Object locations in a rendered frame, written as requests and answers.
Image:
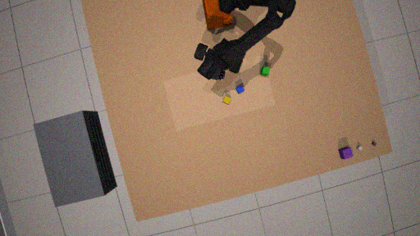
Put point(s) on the purple cube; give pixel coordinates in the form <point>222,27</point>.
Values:
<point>345,152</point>

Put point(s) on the blue cube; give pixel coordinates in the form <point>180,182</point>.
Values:
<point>240,89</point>

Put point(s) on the yellow block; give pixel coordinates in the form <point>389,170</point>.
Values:
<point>226,100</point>

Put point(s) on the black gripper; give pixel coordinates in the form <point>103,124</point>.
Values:
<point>201,52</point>

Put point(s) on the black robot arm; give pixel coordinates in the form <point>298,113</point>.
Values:
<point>227,54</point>

